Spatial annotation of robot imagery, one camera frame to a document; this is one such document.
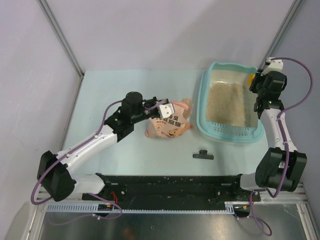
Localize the yellow plastic litter scoop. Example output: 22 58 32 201
247 74 255 87

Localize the pink cat litter bag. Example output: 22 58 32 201
145 98 194 138

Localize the black bag clip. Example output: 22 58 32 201
192 149 214 160

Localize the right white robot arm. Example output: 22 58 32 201
230 69 307 201

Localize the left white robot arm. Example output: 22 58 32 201
30 91 170 205

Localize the clean litter in box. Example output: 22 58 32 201
205 82 251 127

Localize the teal plastic litter box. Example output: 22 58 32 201
196 62 264 144

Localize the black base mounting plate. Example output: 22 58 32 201
95 173 250 202

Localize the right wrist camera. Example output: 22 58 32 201
261 57 284 76

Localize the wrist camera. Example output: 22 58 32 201
261 57 284 76
157 103 175 119

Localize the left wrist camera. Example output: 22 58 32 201
157 103 175 119

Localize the grey slotted cable duct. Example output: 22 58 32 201
45 202 235 215

